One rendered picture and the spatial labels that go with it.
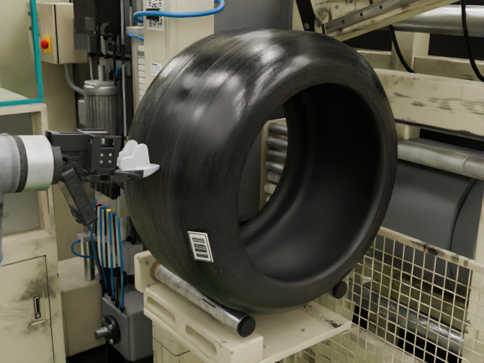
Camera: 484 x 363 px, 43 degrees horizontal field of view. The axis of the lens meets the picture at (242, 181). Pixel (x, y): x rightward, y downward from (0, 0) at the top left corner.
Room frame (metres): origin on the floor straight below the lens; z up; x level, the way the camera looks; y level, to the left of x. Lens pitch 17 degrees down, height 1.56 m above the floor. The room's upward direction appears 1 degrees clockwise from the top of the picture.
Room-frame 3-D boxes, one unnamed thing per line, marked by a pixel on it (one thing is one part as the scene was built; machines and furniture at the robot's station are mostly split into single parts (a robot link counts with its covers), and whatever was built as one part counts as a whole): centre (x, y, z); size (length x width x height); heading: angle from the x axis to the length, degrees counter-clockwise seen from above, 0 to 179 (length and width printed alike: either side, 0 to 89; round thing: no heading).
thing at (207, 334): (1.27, 0.09, 0.84); 0.36 x 0.09 x 0.06; 39
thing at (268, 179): (1.76, -0.17, 1.05); 0.20 x 0.15 x 0.30; 39
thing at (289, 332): (1.35, -0.02, 0.80); 0.37 x 0.36 x 0.02; 129
